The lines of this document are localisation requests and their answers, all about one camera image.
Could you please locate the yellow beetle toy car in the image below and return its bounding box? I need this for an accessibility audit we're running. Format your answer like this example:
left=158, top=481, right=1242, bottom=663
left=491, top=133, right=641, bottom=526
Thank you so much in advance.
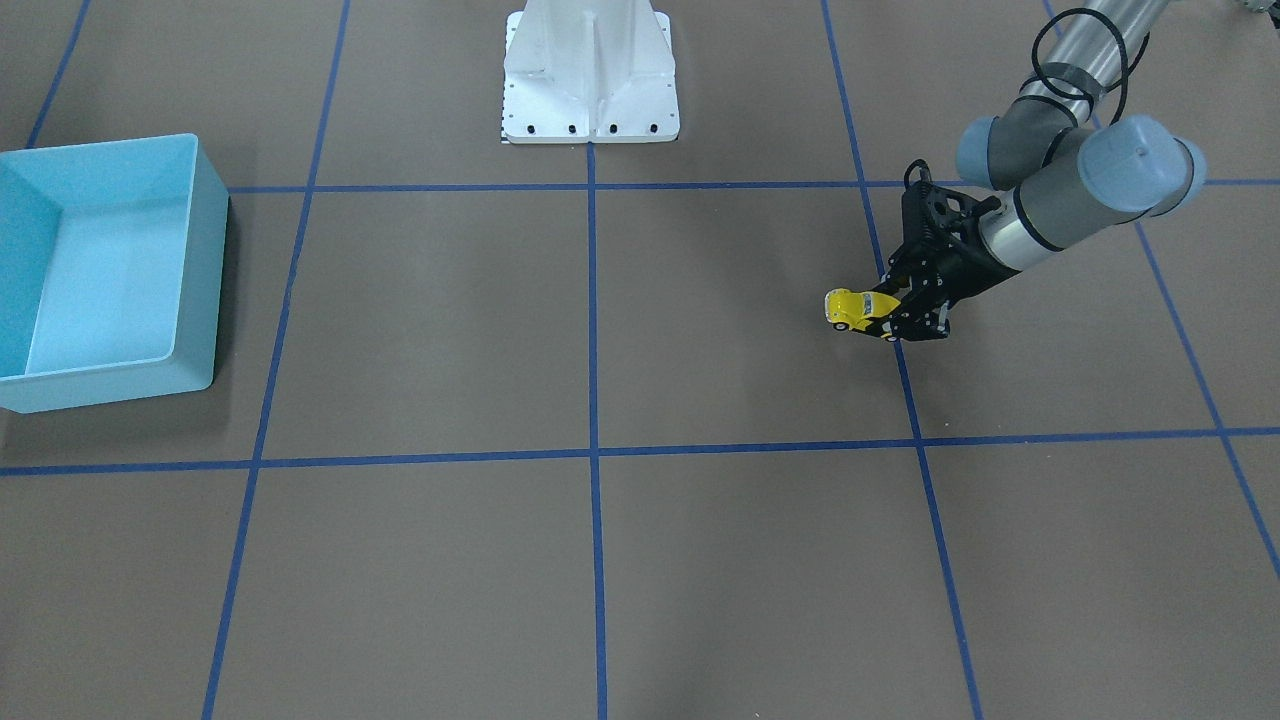
left=823, top=288, right=900, bottom=342

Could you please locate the light blue plastic bin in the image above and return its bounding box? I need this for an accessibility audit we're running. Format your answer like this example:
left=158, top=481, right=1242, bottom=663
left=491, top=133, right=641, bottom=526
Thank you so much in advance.
left=1, top=133, right=229, bottom=414

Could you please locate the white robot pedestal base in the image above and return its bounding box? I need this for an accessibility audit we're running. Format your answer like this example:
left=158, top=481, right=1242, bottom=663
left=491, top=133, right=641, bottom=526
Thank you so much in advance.
left=500, top=1, right=681, bottom=143

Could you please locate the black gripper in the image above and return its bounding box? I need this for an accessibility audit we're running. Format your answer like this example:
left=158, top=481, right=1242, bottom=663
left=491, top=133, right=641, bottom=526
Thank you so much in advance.
left=876, top=234, right=1019, bottom=342

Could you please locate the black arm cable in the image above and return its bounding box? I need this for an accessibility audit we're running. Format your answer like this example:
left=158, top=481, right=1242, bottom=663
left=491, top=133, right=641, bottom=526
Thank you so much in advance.
left=1030, top=8, right=1132, bottom=101

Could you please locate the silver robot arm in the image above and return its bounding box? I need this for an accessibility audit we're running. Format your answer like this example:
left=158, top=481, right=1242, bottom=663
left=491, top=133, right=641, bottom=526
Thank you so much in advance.
left=826, top=1, right=1207, bottom=342

